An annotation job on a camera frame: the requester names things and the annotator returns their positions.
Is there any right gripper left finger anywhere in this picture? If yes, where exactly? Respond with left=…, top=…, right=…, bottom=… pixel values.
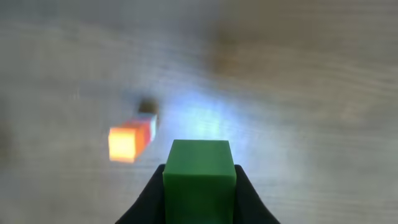
left=114, top=164, right=165, bottom=224

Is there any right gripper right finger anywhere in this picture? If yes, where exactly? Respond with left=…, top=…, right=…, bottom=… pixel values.
left=234, top=164, right=281, bottom=224

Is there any green cube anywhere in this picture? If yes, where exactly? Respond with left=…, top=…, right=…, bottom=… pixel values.
left=162, top=139, right=238, bottom=224

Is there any red cube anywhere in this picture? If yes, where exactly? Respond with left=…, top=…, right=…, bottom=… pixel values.
left=142, top=118, right=154, bottom=147

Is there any orange cube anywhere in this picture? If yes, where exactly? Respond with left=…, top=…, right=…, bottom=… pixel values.
left=108, top=120, right=149, bottom=164

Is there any white cube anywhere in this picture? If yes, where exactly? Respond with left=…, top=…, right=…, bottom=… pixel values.
left=136, top=112, right=159, bottom=141

